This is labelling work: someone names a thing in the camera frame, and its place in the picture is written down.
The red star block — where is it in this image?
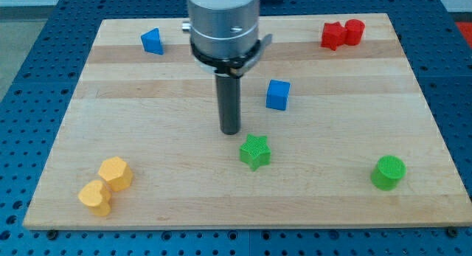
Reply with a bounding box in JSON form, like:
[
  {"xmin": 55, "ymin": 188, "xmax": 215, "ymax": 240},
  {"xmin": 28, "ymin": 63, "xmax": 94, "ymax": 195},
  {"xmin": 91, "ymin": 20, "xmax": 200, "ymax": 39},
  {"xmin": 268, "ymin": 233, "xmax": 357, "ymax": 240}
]
[{"xmin": 321, "ymin": 21, "xmax": 347, "ymax": 51}]

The blue perforated table plate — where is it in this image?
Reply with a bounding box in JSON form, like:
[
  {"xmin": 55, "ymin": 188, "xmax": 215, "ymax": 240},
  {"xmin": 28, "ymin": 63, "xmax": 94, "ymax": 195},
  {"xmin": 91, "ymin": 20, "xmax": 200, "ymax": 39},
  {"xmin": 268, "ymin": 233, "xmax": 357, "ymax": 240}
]
[{"xmin": 1, "ymin": 0, "xmax": 471, "ymax": 255}]

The wooden board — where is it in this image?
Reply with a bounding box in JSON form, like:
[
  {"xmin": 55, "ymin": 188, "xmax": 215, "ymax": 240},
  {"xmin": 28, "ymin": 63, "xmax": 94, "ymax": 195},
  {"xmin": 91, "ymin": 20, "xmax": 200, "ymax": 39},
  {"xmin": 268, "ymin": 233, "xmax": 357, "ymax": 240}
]
[{"xmin": 23, "ymin": 13, "xmax": 471, "ymax": 231}]

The red cylinder block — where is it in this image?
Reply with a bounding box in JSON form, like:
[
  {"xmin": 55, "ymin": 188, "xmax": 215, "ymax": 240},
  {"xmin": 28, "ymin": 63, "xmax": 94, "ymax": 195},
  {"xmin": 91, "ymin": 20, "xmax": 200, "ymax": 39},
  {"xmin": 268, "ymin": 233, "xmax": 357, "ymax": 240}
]
[{"xmin": 344, "ymin": 19, "xmax": 365, "ymax": 46}]

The blue triangle block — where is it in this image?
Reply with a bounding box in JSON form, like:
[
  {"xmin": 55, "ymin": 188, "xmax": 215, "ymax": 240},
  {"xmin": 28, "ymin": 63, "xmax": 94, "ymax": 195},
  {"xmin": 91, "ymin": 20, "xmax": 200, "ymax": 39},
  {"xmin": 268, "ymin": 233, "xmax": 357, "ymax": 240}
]
[{"xmin": 140, "ymin": 28, "xmax": 164, "ymax": 55}]

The green cylinder block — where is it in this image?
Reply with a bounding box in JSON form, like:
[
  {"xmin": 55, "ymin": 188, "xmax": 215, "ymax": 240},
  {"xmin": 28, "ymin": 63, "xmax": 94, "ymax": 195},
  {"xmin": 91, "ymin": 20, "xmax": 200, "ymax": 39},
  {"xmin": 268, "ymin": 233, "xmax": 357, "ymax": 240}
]
[{"xmin": 370, "ymin": 155, "xmax": 406, "ymax": 191}]

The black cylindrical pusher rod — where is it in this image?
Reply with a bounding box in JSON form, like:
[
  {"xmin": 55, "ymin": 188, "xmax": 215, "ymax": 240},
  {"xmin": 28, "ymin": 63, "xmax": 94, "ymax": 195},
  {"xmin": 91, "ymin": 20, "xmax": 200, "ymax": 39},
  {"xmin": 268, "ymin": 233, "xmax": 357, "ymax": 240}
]
[{"xmin": 215, "ymin": 75, "xmax": 241, "ymax": 135}]

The green star block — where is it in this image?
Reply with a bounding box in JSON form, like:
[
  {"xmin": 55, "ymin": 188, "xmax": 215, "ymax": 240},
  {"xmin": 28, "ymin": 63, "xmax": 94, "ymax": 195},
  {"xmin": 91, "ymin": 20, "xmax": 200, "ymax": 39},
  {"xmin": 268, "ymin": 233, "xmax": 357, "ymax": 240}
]
[{"xmin": 240, "ymin": 134, "xmax": 271, "ymax": 171}]

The yellow hexagon block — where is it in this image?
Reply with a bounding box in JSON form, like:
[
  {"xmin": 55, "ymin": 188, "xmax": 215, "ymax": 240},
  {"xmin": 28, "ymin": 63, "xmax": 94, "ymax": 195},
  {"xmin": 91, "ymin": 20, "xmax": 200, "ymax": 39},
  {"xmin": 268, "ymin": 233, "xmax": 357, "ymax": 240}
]
[{"xmin": 98, "ymin": 156, "xmax": 133, "ymax": 192}]

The yellow heart block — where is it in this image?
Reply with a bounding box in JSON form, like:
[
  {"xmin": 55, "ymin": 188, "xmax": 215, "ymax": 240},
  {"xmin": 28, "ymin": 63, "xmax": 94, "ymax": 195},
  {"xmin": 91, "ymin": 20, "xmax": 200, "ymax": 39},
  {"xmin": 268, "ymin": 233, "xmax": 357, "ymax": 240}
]
[{"xmin": 78, "ymin": 180, "xmax": 111, "ymax": 216}]

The blue cube block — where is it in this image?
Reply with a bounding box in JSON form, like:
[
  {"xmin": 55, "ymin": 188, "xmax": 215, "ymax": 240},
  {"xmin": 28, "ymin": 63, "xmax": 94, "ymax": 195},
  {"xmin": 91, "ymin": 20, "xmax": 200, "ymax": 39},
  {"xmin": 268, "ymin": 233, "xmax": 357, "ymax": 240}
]
[{"xmin": 265, "ymin": 80, "xmax": 291, "ymax": 111}]

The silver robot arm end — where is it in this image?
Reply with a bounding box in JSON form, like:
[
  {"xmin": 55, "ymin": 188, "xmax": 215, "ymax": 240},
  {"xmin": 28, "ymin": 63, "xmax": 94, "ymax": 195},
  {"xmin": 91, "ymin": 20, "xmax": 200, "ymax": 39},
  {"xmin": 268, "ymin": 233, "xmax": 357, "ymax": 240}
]
[{"xmin": 183, "ymin": 0, "xmax": 272, "ymax": 78}]

